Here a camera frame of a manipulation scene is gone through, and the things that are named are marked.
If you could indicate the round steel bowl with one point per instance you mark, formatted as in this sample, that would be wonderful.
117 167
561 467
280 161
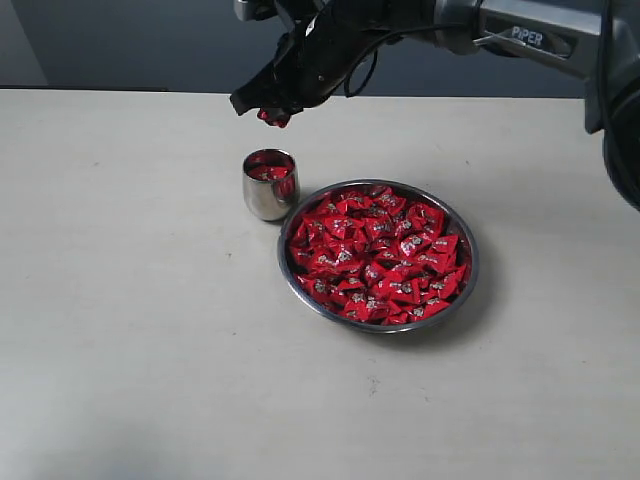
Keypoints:
470 260

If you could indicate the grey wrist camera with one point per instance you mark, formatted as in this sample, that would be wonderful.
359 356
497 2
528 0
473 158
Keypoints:
254 10

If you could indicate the red wrapped candy pile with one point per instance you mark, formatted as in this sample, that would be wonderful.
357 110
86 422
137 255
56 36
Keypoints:
380 260

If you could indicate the stainless steel cup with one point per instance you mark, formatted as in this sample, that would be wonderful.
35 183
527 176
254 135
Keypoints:
271 201

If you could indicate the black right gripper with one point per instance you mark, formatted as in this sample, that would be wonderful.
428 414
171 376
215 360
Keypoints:
324 42

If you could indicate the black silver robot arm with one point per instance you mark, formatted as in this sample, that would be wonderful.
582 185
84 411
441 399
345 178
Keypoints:
594 41

